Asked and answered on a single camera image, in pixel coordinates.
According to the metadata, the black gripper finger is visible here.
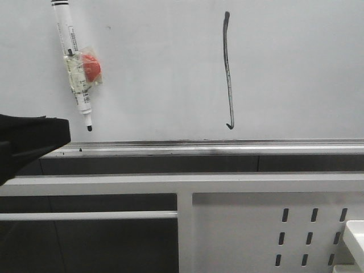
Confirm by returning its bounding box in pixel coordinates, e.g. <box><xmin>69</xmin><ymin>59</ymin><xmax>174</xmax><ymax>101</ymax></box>
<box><xmin>1</xmin><ymin>114</ymin><xmax>71</xmax><ymax>185</ymax></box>

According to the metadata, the white plastic marker tray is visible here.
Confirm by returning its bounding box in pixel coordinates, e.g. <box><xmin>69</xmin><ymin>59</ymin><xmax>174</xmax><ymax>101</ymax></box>
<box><xmin>343</xmin><ymin>220</ymin><xmax>363</xmax><ymax>272</ymax></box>

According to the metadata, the white lower plastic tray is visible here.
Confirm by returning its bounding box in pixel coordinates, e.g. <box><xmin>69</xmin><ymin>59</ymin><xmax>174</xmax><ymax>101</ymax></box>
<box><xmin>332</xmin><ymin>264</ymin><xmax>363</xmax><ymax>273</ymax></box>

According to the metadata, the white perforated stand frame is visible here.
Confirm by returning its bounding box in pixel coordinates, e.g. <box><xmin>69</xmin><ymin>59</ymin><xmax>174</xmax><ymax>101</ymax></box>
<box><xmin>1</xmin><ymin>173</ymin><xmax>363</xmax><ymax>272</ymax></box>

